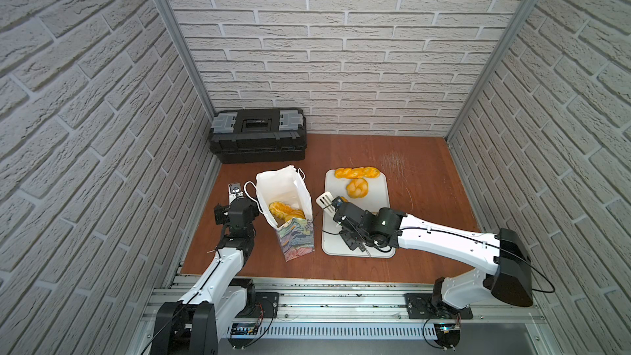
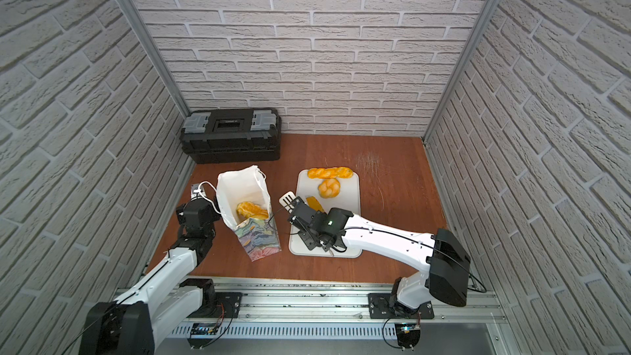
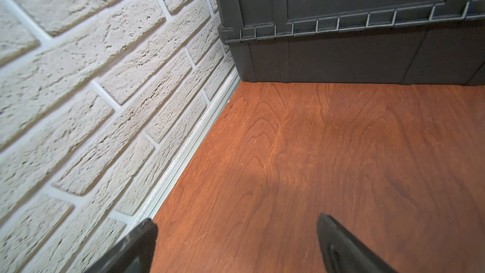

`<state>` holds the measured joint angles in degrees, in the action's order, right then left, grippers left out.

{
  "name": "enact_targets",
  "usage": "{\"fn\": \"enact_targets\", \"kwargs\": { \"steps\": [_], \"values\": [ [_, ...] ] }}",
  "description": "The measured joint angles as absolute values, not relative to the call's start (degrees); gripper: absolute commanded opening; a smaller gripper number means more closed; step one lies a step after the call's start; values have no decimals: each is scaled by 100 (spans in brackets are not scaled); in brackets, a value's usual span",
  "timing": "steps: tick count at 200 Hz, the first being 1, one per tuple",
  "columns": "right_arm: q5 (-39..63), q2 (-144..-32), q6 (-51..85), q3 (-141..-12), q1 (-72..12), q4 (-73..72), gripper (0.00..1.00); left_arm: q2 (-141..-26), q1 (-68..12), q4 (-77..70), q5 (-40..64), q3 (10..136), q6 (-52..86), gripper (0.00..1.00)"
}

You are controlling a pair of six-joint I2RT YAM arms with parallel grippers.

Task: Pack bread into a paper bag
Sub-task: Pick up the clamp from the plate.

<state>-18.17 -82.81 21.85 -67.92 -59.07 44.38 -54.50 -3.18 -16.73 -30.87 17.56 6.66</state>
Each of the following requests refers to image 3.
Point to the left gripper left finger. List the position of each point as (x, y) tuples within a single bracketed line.
[(134, 253)]

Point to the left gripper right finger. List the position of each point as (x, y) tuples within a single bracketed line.
[(343, 252)]

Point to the black plastic toolbox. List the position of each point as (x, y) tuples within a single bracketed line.
[(356, 41)]

